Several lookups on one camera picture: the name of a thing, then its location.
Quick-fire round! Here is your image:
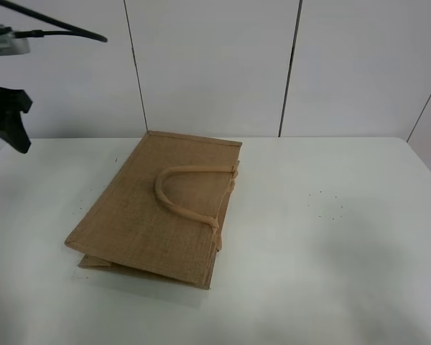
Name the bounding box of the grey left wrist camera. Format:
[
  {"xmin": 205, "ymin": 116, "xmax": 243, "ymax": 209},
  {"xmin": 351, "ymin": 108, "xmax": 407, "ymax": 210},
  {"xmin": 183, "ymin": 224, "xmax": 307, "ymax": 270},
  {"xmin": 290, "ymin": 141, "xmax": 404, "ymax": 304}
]
[{"xmin": 0, "ymin": 25, "xmax": 30, "ymax": 56}]

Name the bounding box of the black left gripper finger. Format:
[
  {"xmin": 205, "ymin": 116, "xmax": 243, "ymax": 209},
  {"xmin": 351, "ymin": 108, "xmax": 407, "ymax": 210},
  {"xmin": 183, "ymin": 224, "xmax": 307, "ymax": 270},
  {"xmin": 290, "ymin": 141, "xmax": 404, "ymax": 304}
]
[{"xmin": 0, "ymin": 87, "xmax": 33, "ymax": 154}]

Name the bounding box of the brown linen tote bag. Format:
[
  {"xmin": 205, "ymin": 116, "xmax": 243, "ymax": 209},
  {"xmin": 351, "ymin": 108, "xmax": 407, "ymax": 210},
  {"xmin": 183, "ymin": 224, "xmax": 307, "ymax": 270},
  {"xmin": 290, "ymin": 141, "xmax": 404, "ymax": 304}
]
[{"xmin": 65, "ymin": 131, "xmax": 241, "ymax": 290}]

